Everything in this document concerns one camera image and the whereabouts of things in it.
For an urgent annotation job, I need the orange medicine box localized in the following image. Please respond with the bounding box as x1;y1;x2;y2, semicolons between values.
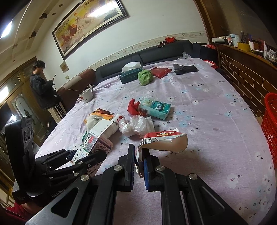
84;108;114;123

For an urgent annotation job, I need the red pouch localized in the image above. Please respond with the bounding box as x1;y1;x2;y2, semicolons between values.
150;67;172;79

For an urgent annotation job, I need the framed horse painting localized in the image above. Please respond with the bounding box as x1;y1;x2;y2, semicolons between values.
52;0;128;60

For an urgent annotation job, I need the black toy pistol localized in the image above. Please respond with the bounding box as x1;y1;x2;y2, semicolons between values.
173;63;198;75

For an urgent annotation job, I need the green tissue box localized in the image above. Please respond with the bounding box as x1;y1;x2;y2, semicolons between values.
119;61;142;84

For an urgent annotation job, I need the black sofa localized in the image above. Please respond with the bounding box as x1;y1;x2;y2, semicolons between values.
95;40;218;84

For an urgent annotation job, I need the standing person dark jacket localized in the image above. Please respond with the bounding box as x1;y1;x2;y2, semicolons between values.
29;59;67;124

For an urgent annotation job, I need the operator left hand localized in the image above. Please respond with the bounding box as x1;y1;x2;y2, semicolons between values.
11;202;43;218

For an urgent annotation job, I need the white medicine box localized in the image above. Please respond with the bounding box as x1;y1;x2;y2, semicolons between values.
70;120;113;165

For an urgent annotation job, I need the green towel ball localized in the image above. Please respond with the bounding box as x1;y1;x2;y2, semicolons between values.
138;70;154;86

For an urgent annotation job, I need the teal tissue pack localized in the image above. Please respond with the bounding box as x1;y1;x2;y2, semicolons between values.
138;98;171;120

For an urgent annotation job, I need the white red mug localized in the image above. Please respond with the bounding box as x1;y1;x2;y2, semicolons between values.
79;84;93;103

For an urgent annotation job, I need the white snack bag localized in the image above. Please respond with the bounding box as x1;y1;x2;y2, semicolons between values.
135;128;188;178

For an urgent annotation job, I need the red pink wrapper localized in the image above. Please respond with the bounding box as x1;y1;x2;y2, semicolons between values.
127;98;144;117

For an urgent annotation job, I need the clear plastic bag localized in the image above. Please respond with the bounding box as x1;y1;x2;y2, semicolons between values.
118;115;155;138

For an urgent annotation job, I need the red plastic basket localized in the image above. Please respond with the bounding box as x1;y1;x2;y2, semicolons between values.
262;93;277;168

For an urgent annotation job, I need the floral purple tablecloth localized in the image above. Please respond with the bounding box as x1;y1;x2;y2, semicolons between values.
37;58;276;224

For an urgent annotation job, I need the wooden counter shelf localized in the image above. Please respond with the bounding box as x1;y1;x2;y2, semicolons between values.
214;43;276;117

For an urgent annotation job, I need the beige tissue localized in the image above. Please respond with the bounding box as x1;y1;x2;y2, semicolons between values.
86;114;103;133

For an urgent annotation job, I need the white spray bottle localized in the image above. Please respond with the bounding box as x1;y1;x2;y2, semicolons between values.
103;114;125;138

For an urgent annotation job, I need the red cloth on sofa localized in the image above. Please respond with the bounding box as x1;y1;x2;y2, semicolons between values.
164;37;177;44

